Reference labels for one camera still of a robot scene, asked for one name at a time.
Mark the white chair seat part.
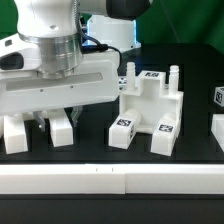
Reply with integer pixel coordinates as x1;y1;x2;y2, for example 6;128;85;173
119;62;183;134

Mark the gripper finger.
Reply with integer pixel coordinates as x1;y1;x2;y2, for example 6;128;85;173
70;106;83;127
33;111;46;131

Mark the white front rail wall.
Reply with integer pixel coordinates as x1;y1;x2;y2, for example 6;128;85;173
0;164;224;194

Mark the black cable on base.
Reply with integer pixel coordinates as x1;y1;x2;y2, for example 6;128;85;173
73;0;123;64

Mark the white block right edge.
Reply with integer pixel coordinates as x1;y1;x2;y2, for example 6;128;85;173
211;114;224;152

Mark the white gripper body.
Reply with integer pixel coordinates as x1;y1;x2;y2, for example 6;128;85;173
0;51;119;116

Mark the white tagged cube right edge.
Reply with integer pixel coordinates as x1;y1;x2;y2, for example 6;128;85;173
214;86;224;107

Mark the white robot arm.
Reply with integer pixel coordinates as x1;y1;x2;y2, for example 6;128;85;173
0;0;153;119

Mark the white chair back part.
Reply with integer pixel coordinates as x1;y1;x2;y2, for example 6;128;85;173
0;109;74;154

